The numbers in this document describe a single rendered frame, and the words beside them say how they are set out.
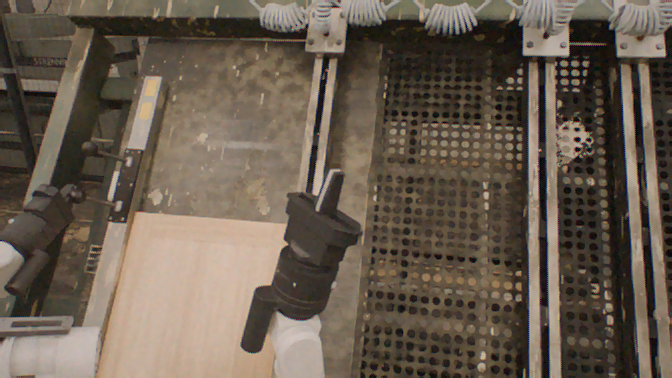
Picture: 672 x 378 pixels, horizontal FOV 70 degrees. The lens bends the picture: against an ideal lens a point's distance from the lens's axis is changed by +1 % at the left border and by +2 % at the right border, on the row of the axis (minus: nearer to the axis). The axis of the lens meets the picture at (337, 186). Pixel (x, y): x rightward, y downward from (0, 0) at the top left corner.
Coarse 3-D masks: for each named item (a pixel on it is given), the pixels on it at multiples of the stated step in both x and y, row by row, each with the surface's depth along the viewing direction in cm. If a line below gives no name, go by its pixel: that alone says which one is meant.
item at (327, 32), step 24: (312, 0) 125; (312, 24) 122; (336, 24) 121; (312, 48) 120; (336, 48) 119; (336, 72) 123; (312, 96) 120; (336, 96) 125; (312, 120) 118; (312, 144) 117; (312, 168) 119; (312, 192) 117
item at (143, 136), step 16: (144, 80) 133; (160, 80) 132; (144, 96) 131; (160, 96) 132; (160, 112) 133; (144, 128) 128; (128, 144) 127; (144, 144) 127; (144, 160) 127; (144, 176) 127; (112, 224) 121; (128, 224) 121; (112, 240) 120; (112, 256) 119; (112, 272) 117; (96, 288) 117; (112, 288) 117; (96, 304) 116; (112, 304) 117; (96, 320) 114
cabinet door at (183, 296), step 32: (160, 224) 122; (192, 224) 120; (224, 224) 119; (256, 224) 118; (128, 256) 120; (160, 256) 119; (192, 256) 118; (224, 256) 117; (256, 256) 116; (128, 288) 118; (160, 288) 117; (192, 288) 116; (224, 288) 115; (128, 320) 115; (160, 320) 115; (192, 320) 114; (224, 320) 113; (128, 352) 114; (160, 352) 112; (192, 352) 111; (224, 352) 110
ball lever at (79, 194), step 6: (72, 192) 112; (78, 192) 112; (84, 192) 113; (72, 198) 112; (78, 198) 112; (84, 198) 113; (90, 198) 115; (96, 198) 117; (102, 204) 118; (108, 204) 119; (114, 204) 120; (120, 204) 121; (114, 210) 120; (120, 210) 120
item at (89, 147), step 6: (84, 144) 115; (90, 144) 115; (96, 144) 117; (84, 150) 115; (90, 150) 115; (96, 150) 116; (90, 156) 116; (108, 156) 120; (114, 156) 121; (126, 162) 123; (132, 162) 124
